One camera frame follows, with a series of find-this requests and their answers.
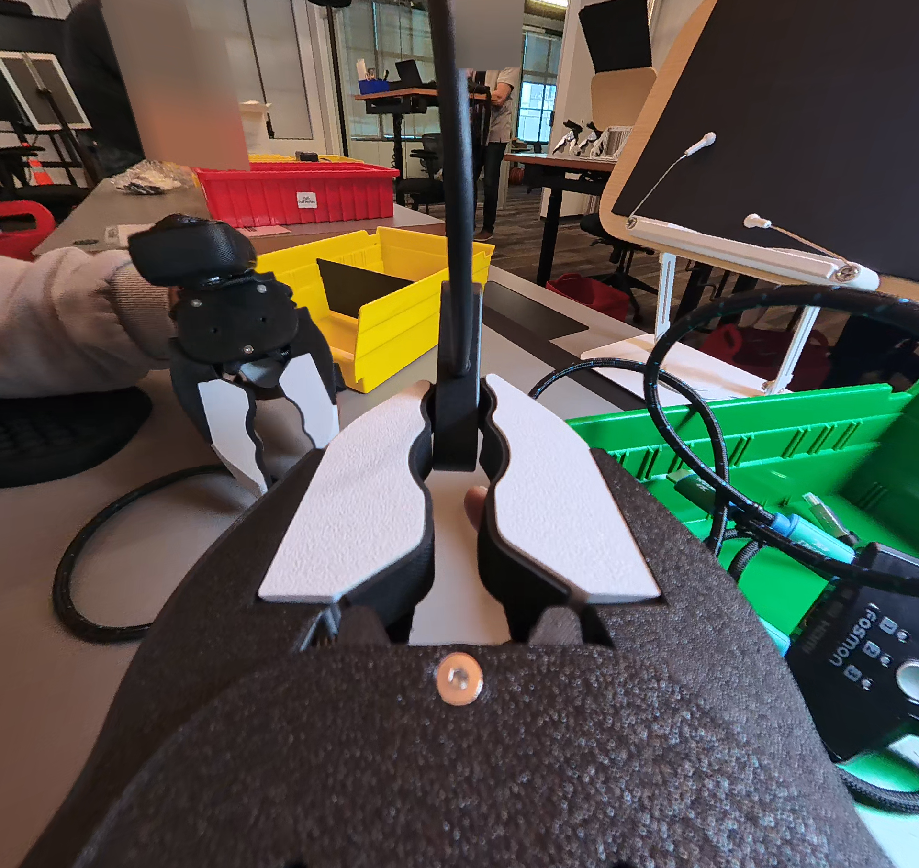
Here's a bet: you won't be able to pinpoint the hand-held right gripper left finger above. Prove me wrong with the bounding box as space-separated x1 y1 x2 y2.
257 380 437 643

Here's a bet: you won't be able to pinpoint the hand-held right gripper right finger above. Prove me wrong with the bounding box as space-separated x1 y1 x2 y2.
477 373 661 644

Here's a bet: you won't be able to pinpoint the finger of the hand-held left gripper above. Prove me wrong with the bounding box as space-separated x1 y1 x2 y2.
197 375 272 499
279 353 341 450

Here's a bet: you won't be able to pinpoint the green plastic bin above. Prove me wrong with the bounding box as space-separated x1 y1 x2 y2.
566 380 919 812

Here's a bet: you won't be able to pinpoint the black adapter hub with cable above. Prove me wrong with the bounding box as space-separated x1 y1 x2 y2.
786 541 919 815

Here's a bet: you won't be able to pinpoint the person's left forearm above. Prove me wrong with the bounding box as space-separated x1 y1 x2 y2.
0 245 179 400

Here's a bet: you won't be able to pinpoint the black bin divider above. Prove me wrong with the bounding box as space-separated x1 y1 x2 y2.
316 259 416 320

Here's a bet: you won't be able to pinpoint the red plastic bin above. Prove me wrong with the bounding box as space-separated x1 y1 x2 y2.
194 165 400 228

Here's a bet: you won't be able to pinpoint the wooden desk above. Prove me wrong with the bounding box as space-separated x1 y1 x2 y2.
32 178 448 257

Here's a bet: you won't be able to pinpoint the clear bag of black parts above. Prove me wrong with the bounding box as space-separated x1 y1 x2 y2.
115 161 195 196

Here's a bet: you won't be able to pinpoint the black mesh cushion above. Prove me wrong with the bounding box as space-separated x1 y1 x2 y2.
0 387 153 489

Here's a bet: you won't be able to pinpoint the black office chair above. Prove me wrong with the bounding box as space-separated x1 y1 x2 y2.
398 132 448 212
580 215 658 302

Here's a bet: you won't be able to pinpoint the standing desk with laptop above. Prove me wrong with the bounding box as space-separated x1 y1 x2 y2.
354 58 493 166

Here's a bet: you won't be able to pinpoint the white framed board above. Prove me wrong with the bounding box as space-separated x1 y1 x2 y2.
0 50 92 131

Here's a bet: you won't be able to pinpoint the brown desk black legs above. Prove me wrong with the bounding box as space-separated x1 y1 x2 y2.
503 152 618 288

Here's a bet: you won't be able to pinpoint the clear rack with devices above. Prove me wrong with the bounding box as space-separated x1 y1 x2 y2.
553 119 636 160

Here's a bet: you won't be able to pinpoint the tan rounded board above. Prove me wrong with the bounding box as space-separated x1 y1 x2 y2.
590 67 658 130

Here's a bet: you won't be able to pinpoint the wood-rimmed black board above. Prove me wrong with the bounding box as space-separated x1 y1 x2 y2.
599 0 919 302

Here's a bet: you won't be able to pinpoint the black wall panel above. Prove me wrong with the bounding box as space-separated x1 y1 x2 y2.
579 0 653 74

